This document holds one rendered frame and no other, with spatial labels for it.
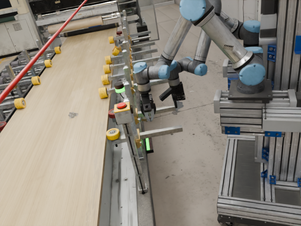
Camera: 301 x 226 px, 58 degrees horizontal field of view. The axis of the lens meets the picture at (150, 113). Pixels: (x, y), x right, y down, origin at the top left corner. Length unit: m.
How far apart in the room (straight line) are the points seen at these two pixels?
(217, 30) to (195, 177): 1.53
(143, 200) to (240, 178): 0.98
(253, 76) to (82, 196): 0.96
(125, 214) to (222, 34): 1.02
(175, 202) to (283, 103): 1.22
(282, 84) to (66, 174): 1.30
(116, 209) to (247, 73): 0.98
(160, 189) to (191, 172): 0.34
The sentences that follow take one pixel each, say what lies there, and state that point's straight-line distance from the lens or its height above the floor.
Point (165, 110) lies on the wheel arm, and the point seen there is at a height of 0.85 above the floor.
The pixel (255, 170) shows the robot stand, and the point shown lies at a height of 0.21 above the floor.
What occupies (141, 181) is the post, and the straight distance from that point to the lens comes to 1.44.
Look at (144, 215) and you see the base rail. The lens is 1.40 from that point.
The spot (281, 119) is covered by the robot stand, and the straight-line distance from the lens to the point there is 1.52.
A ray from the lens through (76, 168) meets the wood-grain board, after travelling 1.46.
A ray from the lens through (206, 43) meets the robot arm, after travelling 1.66.
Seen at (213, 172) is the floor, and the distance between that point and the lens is 2.55.
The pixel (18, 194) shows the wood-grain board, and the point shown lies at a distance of 1.48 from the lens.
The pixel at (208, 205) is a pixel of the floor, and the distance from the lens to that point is 2.31.
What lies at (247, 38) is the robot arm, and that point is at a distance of 1.98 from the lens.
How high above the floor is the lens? 1.78
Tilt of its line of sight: 30 degrees down
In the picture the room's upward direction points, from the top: 11 degrees counter-clockwise
